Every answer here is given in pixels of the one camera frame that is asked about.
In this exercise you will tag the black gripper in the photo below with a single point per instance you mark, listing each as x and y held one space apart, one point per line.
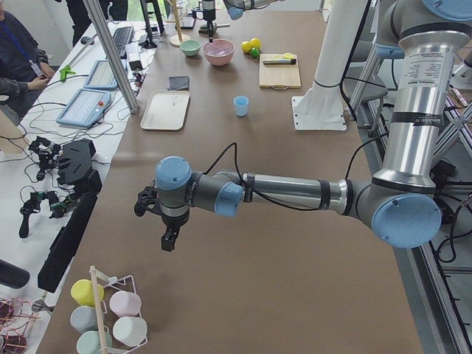
173 222
209 15

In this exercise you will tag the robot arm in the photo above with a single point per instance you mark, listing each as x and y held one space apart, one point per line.
397 204
235 9

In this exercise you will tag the pile of clear ice cubes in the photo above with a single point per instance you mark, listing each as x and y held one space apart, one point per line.
218 48

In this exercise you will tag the pink plastic cup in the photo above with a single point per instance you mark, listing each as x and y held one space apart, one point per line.
124 303

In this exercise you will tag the light blue cup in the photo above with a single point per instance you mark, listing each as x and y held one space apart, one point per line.
241 105

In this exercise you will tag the white plastic cup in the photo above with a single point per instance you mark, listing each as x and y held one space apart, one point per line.
130 331

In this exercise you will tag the yellow plastic cup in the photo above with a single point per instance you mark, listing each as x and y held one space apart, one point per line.
82 292

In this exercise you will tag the grey-blue plastic cup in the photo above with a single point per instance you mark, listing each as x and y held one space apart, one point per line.
84 319

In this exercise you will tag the mint green plastic cup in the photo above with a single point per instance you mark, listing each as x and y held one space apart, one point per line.
89 343

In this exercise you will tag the black laptop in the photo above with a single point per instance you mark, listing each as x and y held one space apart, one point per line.
187 22

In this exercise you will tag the pink bowl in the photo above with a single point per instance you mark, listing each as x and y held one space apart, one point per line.
219 61

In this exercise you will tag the mint green bowl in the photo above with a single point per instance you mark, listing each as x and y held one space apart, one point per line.
190 48

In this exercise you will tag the yellow lemon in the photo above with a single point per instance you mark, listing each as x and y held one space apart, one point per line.
255 43
246 46

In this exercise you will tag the green lime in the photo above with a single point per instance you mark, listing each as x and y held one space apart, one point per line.
254 52

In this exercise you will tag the dark grey cloth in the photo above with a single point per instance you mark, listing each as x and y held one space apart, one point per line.
178 83

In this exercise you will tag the wooden cutting board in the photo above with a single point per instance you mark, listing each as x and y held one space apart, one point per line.
278 77

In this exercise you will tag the black keyboard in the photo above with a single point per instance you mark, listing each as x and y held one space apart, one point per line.
123 36

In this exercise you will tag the long black box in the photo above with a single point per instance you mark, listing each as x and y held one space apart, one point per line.
65 245

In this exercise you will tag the cream rabbit tray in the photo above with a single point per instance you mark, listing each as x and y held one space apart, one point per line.
165 111

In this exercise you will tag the black plastic gripper part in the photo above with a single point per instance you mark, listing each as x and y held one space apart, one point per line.
75 167

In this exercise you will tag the blue teach pendant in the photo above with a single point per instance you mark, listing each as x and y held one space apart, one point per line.
85 108
101 77

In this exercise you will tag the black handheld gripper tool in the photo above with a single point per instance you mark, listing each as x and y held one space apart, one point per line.
31 206

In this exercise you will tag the green clamp tool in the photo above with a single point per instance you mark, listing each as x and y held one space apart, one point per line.
65 72

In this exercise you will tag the seated person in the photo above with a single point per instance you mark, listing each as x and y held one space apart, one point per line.
25 69

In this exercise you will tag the white wire cup rack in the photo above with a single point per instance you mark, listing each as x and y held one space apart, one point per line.
107 287

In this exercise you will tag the steel handled knife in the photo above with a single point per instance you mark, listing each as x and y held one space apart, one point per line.
280 62

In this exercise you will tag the wooden rack handle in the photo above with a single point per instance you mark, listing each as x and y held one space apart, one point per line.
104 348

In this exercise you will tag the aluminium frame post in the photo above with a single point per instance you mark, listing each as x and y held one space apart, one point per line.
100 24

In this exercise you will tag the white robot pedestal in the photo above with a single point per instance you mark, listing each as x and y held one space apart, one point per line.
321 107

